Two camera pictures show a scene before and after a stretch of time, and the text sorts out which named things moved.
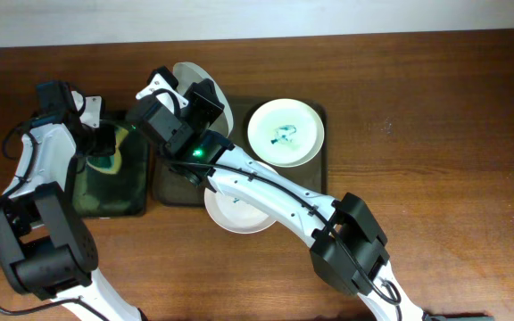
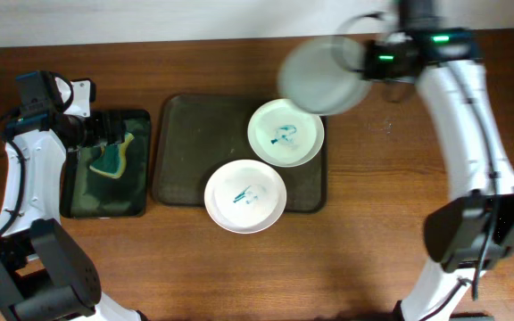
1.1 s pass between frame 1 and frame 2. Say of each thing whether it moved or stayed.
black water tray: stayed
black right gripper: moved
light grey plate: moved
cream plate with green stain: stayed
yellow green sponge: moved
